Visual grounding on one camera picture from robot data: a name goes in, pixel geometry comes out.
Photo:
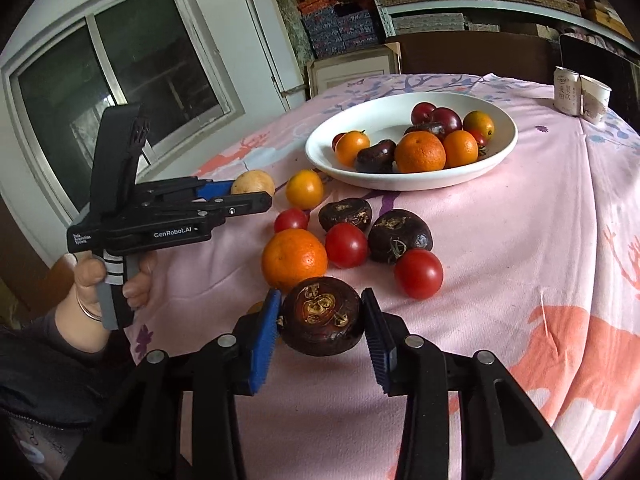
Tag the brown wooden board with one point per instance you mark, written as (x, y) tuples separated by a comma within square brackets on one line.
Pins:
[(475, 57)]

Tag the grey metal shelving rack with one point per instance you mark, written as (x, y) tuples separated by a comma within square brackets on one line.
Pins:
[(380, 10)]

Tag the person's left hand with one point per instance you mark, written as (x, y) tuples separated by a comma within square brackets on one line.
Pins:
[(82, 280)]

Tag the person's left forearm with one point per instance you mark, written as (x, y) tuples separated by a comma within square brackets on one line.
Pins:
[(50, 375)]

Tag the marbled panel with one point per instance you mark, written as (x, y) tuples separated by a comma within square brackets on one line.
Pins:
[(292, 25)]

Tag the dark purple plum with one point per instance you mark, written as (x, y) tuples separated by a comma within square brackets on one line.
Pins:
[(430, 129)]

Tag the white paper cup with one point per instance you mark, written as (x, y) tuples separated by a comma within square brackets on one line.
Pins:
[(595, 100)]

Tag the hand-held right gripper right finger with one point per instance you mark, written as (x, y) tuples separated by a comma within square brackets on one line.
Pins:
[(377, 345)]

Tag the grey printed cloth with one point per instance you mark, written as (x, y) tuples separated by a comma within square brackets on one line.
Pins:
[(35, 445)]

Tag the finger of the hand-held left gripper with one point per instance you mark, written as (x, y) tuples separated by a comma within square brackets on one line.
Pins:
[(250, 202), (215, 189)]

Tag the small yellow orange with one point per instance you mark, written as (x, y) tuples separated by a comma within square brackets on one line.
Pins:
[(304, 189)]

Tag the yellow orange mandarin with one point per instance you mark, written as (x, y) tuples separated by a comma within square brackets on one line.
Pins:
[(478, 122)]

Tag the pink deer-print tablecloth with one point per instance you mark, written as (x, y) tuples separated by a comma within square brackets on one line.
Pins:
[(500, 260)]

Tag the white board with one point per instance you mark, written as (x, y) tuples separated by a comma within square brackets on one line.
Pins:
[(270, 45)]

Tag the drink can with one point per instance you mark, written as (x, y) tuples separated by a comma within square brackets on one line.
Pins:
[(566, 92)]

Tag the small red cherry tomato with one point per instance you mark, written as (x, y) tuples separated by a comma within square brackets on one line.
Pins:
[(337, 141), (291, 220)]

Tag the pile of blue and yellow boxes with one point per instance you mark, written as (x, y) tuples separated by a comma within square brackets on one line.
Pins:
[(340, 25)]

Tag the pale yellow round fruit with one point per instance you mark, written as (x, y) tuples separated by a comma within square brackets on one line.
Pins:
[(255, 181)]

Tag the dark purple mangosteen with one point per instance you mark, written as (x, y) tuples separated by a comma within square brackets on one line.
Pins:
[(321, 316)]

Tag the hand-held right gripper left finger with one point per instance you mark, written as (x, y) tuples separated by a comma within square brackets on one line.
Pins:
[(264, 345)]

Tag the dark water chestnut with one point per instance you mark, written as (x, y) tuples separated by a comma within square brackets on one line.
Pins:
[(400, 236), (375, 156), (345, 213)]

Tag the small yellow fruit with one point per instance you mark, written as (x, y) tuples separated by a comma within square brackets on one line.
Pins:
[(256, 308)]

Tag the red tomato with green stem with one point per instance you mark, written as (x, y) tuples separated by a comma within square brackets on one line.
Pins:
[(479, 139)]

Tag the white-framed window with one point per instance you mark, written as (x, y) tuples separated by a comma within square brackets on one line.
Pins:
[(60, 100)]

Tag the white plate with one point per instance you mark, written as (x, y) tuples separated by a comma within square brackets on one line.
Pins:
[(380, 110)]

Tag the black panel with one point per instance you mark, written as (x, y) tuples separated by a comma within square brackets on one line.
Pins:
[(610, 70)]

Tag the red plum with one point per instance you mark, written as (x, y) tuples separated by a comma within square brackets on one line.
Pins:
[(447, 120), (422, 111)]

